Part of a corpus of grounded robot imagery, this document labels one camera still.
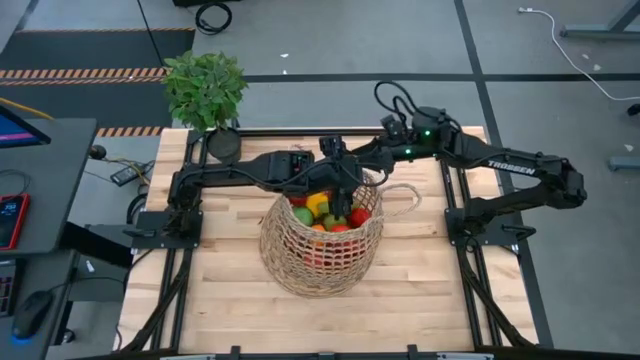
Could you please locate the black keyboard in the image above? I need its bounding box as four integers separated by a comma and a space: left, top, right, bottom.
0, 259, 24, 319

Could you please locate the white floor cable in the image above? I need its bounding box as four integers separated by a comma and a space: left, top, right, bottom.
518, 6, 640, 102

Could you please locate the red-cased phone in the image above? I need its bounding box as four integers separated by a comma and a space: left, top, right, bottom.
0, 193, 32, 251

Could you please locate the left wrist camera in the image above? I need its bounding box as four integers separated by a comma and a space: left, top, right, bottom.
318, 134, 347, 159

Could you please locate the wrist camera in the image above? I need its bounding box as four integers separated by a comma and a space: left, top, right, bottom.
380, 114, 407, 140
318, 134, 347, 159

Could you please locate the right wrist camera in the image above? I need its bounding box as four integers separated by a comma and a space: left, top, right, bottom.
380, 114, 407, 140

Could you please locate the coiled black cable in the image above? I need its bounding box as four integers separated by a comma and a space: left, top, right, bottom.
195, 1, 234, 35

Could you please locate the grey furniture foot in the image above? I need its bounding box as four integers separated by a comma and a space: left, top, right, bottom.
608, 154, 640, 172

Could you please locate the red tomato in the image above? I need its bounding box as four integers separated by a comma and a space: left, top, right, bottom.
348, 207, 372, 230

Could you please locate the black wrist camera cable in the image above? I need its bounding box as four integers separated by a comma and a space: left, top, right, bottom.
372, 79, 420, 120

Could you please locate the black striped-edge floor mat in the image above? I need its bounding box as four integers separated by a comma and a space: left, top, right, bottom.
0, 28, 196, 139

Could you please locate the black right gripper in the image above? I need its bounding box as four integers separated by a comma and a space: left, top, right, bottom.
349, 135, 419, 174

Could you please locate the computer monitor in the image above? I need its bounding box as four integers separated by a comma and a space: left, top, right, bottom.
0, 104, 52, 150

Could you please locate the thin black cable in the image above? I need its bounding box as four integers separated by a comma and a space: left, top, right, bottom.
135, 0, 169, 69

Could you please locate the dark grey desk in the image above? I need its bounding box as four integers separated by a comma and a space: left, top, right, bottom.
0, 117, 99, 360

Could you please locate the green apple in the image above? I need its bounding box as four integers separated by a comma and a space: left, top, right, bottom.
293, 206, 315, 228

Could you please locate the green pear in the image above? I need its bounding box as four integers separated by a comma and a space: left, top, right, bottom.
322, 213, 348, 232

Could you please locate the yellow cable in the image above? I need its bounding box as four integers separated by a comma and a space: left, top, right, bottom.
0, 97, 54, 121

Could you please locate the woven rope basket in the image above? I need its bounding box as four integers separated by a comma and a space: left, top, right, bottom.
258, 164, 424, 300

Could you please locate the grey table base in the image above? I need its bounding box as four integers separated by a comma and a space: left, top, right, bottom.
559, 0, 640, 42

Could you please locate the yellow bell pepper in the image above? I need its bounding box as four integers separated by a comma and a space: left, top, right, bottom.
305, 192, 331, 217

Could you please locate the black computer mouse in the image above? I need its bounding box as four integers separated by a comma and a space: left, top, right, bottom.
10, 289, 55, 341

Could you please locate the black power adapter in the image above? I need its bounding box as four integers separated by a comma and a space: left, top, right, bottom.
109, 162, 151, 187

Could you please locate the green potted plant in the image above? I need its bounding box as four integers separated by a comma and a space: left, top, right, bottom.
160, 49, 250, 167

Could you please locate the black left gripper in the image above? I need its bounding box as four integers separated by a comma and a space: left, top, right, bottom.
319, 155, 364, 220

